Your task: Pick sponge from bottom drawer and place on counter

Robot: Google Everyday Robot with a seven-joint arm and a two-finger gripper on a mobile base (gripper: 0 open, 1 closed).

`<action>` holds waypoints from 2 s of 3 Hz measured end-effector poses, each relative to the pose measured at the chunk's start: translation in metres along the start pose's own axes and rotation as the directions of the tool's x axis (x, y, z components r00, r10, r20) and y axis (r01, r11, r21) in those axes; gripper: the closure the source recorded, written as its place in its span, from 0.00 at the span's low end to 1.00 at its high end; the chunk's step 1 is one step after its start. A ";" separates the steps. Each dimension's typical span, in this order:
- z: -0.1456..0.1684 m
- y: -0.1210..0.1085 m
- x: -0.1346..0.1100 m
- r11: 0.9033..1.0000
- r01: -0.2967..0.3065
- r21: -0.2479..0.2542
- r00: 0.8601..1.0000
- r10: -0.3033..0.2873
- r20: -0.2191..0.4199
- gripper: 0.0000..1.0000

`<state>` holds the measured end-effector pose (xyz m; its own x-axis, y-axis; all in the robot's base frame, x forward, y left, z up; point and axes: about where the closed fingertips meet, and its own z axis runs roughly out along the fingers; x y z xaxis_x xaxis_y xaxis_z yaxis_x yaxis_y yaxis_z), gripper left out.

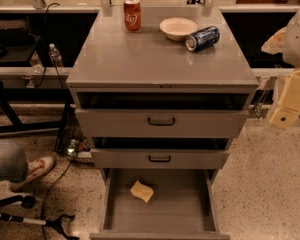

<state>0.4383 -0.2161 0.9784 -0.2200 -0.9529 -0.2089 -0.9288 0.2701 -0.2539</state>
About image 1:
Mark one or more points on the white bowl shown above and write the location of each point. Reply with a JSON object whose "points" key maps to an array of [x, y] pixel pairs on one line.
{"points": [[177, 29]]}

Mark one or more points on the black white grabber tool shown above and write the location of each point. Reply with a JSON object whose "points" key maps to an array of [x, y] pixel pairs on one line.
{"points": [[28, 202]]}

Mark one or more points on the yellow sponge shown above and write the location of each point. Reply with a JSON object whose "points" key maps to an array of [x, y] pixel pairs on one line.
{"points": [[142, 191]]}

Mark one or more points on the red soda can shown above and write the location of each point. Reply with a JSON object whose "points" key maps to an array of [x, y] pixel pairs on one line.
{"points": [[132, 15]]}

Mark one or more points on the grey drawer cabinet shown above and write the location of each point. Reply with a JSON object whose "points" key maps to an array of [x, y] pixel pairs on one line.
{"points": [[117, 60]]}

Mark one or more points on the green glass bottle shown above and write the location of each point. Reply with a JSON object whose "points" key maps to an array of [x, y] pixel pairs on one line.
{"points": [[72, 150]]}

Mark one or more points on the grey bottom drawer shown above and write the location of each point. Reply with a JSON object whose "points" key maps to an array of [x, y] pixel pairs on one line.
{"points": [[181, 207]]}

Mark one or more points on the black table frame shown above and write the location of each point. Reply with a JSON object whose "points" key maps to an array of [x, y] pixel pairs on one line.
{"points": [[35, 95]]}

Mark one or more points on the grey middle drawer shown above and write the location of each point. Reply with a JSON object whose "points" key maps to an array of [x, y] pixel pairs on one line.
{"points": [[160, 153]]}

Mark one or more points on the blue jeans leg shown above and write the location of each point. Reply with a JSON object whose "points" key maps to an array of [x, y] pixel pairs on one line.
{"points": [[13, 163]]}

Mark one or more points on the grey drawer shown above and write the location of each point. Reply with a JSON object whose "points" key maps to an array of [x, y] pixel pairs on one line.
{"points": [[160, 153], [175, 115], [181, 207]]}

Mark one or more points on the grey top drawer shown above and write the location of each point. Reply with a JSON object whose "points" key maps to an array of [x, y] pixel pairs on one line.
{"points": [[175, 115]]}

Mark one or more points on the clear water bottle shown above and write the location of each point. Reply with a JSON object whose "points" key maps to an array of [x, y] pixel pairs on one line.
{"points": [[55, 56]]}

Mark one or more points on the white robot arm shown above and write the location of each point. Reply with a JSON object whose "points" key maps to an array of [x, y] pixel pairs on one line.
{"points": [[286, 41]]}

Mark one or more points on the white red sneaker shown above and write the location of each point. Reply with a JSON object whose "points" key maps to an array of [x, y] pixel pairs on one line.
{"points": [[36, 169]]}

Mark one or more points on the blue soda can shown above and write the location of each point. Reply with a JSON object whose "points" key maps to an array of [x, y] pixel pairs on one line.
{"points": [[203, 38]]}

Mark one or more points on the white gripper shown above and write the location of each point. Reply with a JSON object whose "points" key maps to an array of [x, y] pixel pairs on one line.
{"points": [[298, 39]]}

